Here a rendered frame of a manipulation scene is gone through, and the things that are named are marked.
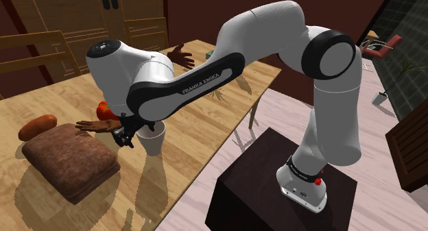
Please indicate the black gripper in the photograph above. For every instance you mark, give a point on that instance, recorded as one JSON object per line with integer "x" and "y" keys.
{"x": 131, "y": 125}

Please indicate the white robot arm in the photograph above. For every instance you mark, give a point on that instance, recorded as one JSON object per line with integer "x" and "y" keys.
{"x": 267, "y": 26}

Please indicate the white cup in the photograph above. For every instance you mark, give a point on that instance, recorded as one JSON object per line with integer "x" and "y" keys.
{"x": 152, "y": 141}

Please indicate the red tomato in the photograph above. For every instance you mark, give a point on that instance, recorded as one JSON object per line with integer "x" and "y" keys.
{"x": 104, "y": 112}

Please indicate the brown hand figure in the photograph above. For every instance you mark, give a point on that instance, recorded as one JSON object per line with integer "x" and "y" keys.
{"x": 180, "y": 58}
{"x": 100, "y": 125}

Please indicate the light wooden table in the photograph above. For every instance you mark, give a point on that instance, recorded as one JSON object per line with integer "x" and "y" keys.
{"x": 197, "y": 123}

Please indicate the brown bread loaf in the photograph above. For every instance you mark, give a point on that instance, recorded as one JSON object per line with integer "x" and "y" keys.
{"x": 70, "y": 160}

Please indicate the wooden chair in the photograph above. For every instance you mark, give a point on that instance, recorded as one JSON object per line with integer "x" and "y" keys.
{"x": 40, "y": 40}
{"x": 147, "y": 33}

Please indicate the orange-brown sweet potato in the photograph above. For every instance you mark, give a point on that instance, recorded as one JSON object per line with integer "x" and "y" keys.
{"x": 36, "y": 126}

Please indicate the small teal box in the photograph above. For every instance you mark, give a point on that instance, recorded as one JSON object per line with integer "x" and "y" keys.
{"x": 209, "y": 54}

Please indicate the dark robot stand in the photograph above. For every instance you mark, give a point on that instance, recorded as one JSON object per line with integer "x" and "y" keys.
{"x": 254, "y": 190}

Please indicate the plant in white pot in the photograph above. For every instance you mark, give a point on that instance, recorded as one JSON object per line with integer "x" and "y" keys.
{"x": 380, "y": 97}

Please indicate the red chair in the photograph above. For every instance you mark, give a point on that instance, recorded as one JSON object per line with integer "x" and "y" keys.
{"x": 384, "y": 48}

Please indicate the dark wooden cabinet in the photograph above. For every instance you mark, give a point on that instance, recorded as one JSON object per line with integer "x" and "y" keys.
{"x": 411, "y": 146}

